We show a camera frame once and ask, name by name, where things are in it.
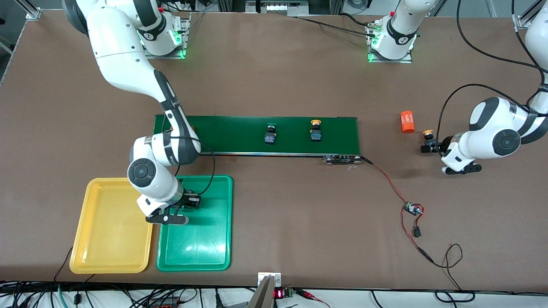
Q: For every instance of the small circuit board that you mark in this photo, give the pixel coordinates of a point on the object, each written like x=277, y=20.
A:
x=413, y=208

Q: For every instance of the red clip lead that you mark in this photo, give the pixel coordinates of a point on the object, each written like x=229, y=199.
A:
x=306, y=294

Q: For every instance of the green push button switch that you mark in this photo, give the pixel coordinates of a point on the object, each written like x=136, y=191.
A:
x=189, y=200
x=270, y=137

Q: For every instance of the green plastic tray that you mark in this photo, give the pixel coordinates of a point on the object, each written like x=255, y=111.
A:
x=201, y=244

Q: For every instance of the grey metal camera bracket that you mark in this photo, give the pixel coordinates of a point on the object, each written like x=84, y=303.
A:
x=263, y=295

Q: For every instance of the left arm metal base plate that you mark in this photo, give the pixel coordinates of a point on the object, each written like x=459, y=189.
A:
x=389, y=61

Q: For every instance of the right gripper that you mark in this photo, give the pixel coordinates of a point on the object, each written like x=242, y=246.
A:
x=187, y=199

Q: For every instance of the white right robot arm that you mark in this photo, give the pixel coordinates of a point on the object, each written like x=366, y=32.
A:
x=120, y=42

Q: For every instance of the green belt conveyor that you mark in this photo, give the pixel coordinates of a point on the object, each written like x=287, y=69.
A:
x=239, y=134

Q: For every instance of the yellow push button switch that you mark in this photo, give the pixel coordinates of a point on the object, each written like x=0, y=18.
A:
x=427, y=132
x=316, y=136

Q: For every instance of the yellow plastic tray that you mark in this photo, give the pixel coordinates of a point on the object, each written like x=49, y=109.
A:
x=113, y=239

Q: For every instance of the aluminium frame post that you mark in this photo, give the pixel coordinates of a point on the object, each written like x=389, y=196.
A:
x=520, y=22
x=32, y=10

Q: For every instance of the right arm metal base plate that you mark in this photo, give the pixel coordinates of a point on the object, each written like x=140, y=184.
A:
x=186, y=38

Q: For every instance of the red digit display module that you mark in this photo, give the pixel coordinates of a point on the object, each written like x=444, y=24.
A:
x=279, y=294

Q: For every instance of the metal frame with white strip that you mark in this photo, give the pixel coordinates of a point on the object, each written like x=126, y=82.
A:
x=278, y=7

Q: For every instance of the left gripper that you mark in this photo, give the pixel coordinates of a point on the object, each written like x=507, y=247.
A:
x=443, y=144

